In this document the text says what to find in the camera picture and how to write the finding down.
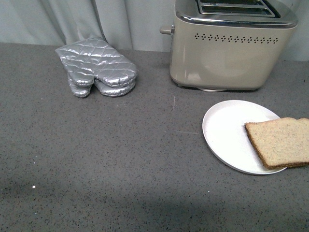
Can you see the brown bread slice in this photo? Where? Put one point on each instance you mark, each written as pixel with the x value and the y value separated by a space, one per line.
pixel 280 143

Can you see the beige two-slot toaster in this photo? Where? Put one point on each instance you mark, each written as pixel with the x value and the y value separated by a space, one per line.
pixel 227 44

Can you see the white round plate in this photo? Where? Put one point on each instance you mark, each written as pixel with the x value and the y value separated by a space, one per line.
pixel 224 131

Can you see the lower silver quilted oven mitt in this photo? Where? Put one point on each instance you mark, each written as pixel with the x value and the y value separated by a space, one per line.
pixel 82 92

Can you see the silver quilted oven mitt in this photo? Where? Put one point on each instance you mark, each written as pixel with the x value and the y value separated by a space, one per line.
pixel 94 59
pixel 82 92

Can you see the upper silver quilted oven mitt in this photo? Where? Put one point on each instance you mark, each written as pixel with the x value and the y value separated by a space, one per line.
pixel 94 59

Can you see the grey curtain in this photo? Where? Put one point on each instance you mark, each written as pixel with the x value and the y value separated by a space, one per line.
pixel 126 24

